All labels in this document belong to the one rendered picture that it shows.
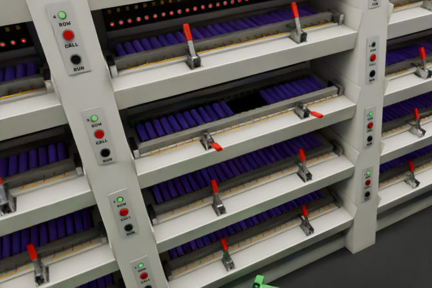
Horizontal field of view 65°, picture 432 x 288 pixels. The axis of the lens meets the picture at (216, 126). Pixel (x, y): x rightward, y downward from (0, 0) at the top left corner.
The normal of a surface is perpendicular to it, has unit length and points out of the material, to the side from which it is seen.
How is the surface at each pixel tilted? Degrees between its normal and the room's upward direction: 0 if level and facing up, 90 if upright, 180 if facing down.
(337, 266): 0
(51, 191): 17
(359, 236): 90
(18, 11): 107
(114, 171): 90
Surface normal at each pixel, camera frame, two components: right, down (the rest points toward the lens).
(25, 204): -0.03, -0.77
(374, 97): 0.38, 0.33
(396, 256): -0.15, -0.91
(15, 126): 0.40, 0.57
